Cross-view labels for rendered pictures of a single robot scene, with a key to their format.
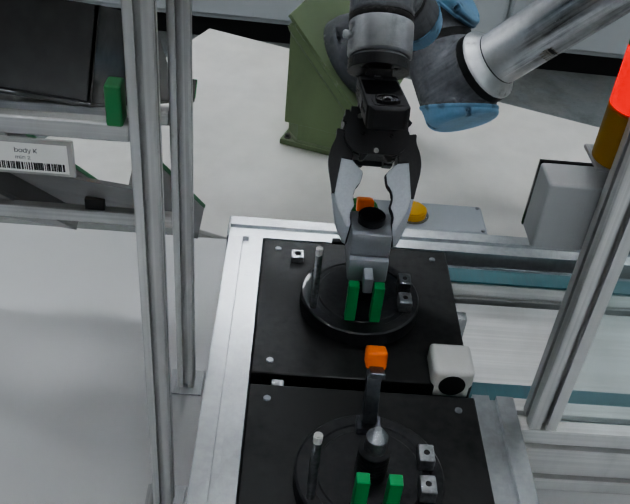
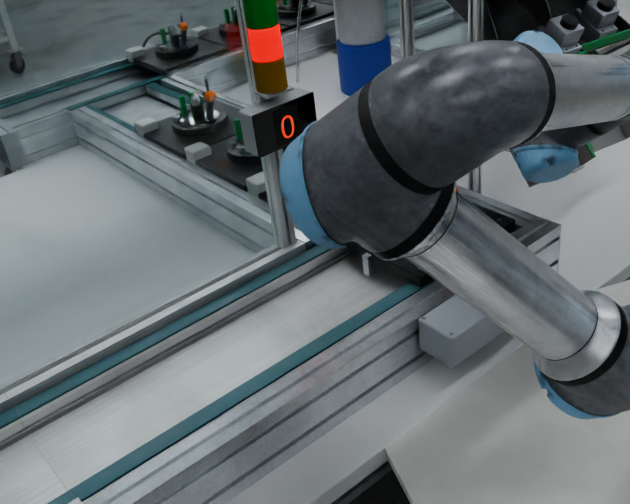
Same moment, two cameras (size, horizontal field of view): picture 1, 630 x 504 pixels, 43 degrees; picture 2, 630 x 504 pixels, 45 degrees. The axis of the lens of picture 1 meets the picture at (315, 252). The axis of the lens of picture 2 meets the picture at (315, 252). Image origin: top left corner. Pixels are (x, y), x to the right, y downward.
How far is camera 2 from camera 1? 1.81 m
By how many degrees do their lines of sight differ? 104
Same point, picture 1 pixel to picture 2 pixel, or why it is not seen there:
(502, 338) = (348, 299)
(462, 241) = (426, 302)
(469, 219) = (443, 321)
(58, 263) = (629, 218)
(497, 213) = (493, 465)
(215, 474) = not seen: hidden behind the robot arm
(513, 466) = not seen: hidden behind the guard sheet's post
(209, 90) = not seen: outside the picture
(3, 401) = (520, 180)
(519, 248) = (386, 322)
